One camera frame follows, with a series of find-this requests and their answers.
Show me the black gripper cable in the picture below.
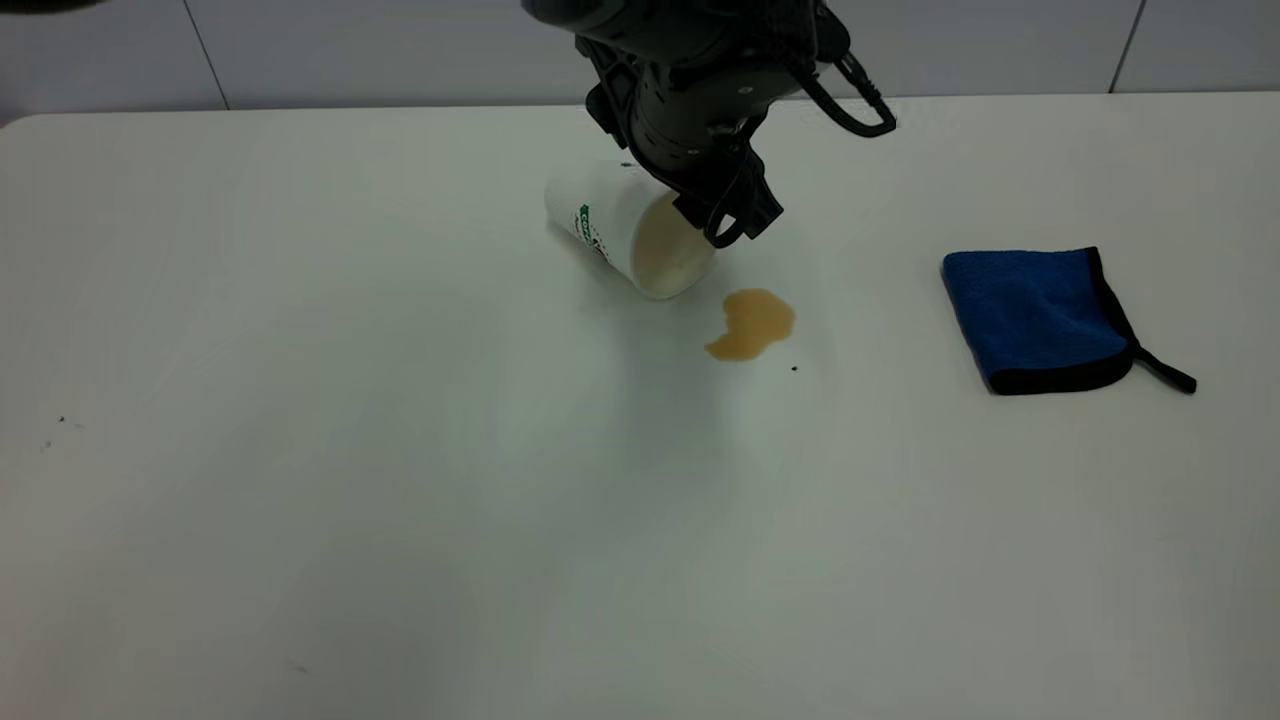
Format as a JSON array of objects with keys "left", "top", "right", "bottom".
[{"left": 786, "top": 48, "right": 898, "bottom": 140}]

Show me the white paper coffee cup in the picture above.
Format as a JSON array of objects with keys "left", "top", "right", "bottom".
[{"left": 544, "top": 165, "right": 719, "bottom": 301}]

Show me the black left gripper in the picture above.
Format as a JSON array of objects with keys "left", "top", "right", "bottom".
[{"left": 584, "top": 36, "right": 807, "bottom": 250}]

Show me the brown coffee spill puddle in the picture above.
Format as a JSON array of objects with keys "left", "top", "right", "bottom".
[{"left": 704, "top": 288, "right": 798, "bottom": 363}]

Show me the blue microfiber cloth black trim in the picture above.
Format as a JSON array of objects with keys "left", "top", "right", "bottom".
[{"left": 941, "top": 247, "right": 1198, "bottom": 397}]

